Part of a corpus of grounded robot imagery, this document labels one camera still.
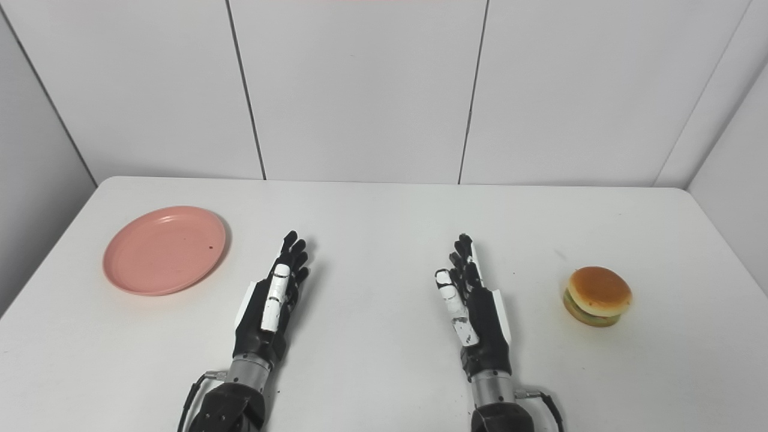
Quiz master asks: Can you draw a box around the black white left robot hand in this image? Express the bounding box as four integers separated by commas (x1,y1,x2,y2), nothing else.
233,230,311,368

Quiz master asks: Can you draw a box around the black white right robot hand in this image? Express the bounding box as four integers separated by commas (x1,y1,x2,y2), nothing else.
435,233,512,380

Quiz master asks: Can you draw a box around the pink round plate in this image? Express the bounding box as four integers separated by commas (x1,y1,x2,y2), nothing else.
102,206,227,296

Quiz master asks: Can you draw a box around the toy hamburger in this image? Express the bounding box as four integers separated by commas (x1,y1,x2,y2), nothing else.
563,266,633,328

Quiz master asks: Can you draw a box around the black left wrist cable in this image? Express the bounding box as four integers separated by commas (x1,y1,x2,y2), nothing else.
177,371,229,432

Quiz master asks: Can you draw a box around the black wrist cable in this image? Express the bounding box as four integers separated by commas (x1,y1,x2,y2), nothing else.
177,371,229,432
515,389,565,432

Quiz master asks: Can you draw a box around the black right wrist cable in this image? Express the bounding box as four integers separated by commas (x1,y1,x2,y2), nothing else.
515,389,565,432

